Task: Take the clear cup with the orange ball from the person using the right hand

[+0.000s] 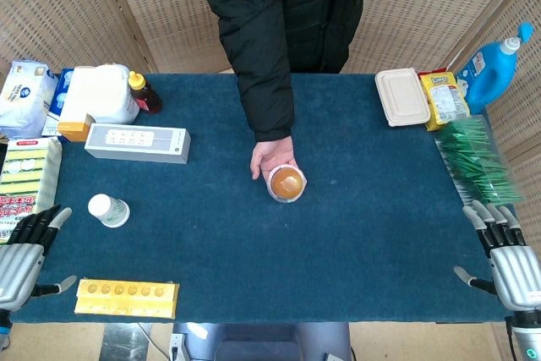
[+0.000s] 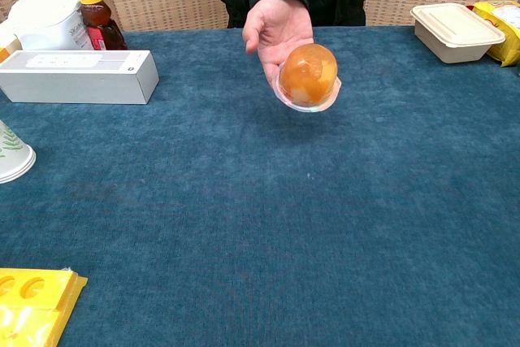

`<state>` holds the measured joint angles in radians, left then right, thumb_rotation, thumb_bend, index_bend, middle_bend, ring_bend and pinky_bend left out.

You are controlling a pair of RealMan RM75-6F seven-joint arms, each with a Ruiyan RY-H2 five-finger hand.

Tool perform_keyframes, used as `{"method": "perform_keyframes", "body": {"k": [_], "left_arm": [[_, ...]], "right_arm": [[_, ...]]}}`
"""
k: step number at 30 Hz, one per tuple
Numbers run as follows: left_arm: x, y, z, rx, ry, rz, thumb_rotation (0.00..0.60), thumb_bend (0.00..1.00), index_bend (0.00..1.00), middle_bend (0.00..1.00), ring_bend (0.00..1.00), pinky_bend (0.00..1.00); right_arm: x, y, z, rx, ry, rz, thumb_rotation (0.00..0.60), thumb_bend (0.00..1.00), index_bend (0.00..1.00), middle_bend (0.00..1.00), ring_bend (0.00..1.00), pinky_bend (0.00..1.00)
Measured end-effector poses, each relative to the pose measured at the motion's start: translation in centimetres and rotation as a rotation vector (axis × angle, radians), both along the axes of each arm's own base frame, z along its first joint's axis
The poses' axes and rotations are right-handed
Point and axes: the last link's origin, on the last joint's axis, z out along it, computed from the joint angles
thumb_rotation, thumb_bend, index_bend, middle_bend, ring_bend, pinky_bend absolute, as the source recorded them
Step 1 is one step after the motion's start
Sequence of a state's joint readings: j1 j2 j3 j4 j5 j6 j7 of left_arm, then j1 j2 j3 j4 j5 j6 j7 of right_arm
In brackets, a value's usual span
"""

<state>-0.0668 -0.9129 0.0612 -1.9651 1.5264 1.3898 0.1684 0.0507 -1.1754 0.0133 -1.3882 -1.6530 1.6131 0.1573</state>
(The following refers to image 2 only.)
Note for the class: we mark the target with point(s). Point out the beige lidded food container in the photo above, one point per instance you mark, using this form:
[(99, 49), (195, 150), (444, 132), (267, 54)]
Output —
[(457, 32)]

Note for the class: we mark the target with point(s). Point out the long white cardboard box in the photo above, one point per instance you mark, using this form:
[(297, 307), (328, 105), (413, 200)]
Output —
[(79, 76)]

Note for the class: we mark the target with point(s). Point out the person's bare hand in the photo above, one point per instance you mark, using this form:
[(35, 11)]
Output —
[(271, 30)]

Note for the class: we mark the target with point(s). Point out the paper cup with leaf print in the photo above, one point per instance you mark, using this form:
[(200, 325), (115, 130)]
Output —
[(12, 156)]

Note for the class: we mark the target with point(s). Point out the white round container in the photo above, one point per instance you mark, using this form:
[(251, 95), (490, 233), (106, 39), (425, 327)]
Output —
[(48, 20)]

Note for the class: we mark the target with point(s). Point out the orange jelly cup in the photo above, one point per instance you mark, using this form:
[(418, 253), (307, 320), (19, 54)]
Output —
[(310, 75)]

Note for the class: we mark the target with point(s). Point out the honey squeeze bottle yellow cap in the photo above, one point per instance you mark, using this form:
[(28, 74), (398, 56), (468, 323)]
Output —
[(99, 18)]

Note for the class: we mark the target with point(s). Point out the blue tablecloth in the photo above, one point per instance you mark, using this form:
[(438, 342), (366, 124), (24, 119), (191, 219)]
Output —
[(260, 200)]

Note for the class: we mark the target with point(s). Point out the yellow snack bag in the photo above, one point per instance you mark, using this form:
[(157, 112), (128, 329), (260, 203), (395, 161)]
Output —
[(501, 26)]

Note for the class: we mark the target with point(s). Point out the yellow plastic tray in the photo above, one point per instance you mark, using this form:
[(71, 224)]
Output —
[(34, 308)]

